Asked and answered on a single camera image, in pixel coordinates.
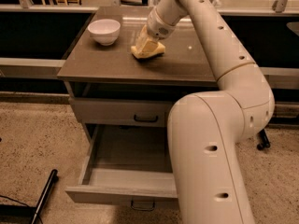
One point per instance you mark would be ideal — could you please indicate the grey metal rail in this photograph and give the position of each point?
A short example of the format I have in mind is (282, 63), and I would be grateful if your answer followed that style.
(30, 68)

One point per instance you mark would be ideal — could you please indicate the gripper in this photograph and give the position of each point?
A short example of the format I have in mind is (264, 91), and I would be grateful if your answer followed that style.
(158, 26)

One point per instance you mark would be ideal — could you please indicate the grey drawer cabinet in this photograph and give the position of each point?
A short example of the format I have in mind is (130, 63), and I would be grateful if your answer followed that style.
(98, 72)

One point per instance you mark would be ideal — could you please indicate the black stand leg right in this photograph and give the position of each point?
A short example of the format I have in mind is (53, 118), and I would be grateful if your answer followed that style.
(264, 141)

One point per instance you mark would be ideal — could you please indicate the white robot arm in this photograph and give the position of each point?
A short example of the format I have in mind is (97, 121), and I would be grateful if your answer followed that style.
(204, 127)

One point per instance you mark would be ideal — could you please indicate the black stand leg left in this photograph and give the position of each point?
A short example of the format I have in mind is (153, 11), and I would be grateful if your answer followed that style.
(53, 178)

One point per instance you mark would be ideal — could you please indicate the white ceramic bowl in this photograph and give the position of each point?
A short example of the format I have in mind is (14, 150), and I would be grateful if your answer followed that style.
(105, 31)

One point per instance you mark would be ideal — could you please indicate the closed grey upper drawer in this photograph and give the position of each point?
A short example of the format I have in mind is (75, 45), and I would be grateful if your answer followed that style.
(121, 112)

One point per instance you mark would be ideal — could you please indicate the open grey lower drawer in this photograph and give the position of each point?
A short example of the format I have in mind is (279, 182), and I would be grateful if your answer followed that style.
(127, 165)

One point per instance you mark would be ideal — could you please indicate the black stand leg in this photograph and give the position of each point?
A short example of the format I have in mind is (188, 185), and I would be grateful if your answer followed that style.
(53, 178)
(264, 141)

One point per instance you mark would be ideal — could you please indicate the yellow sponge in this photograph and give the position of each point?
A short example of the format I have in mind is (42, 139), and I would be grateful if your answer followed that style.
(141, 55)

